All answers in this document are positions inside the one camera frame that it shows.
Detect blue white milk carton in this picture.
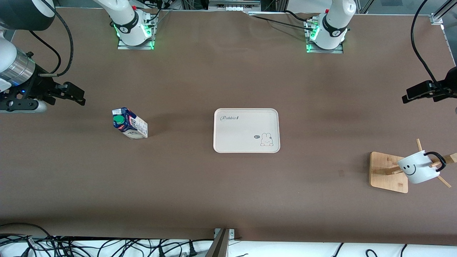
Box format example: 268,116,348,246
112,107,148,139

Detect white smiley face mug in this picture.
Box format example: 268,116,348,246
397,150,447,185

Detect cream rabbit print tray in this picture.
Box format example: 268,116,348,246
213,108,281,153

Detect aluminium corner profile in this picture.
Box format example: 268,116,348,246
430,0,457,25

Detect wooden mug tree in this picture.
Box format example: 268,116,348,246
370,138,457,194

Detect aluminium profile bar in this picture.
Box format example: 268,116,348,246
205,228,235,257

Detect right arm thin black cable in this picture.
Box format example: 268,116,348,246
29,31,62,75

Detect right arm thick black cable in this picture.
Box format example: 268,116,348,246
39,4,75,78

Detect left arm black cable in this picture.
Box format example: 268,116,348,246
411,0,438,83

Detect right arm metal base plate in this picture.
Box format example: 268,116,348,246
117,14,155,50

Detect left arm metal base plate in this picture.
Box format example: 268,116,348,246
305,21,344,54

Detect black cables behind base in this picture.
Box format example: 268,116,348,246
137,0,172,22

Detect looping black floor cable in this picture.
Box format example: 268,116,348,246
0,223,57,247

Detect short black base cable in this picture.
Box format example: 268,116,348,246
284,10,310,22

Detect long black base cable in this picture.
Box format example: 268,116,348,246
249,14,315,32

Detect tangled black floor cables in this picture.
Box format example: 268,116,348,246
0,234,215,257

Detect silver metal frame box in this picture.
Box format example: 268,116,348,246
208,0,262,11

